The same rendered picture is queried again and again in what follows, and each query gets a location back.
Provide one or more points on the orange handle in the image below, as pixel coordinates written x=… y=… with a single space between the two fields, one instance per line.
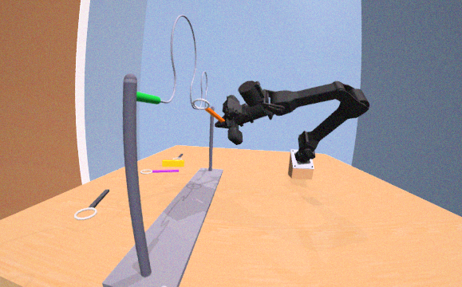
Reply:
x=208 y=110

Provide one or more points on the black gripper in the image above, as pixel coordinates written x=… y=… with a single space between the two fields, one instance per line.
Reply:
x=234 y=134

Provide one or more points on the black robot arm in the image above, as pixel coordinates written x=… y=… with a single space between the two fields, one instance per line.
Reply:
x=353 y=104

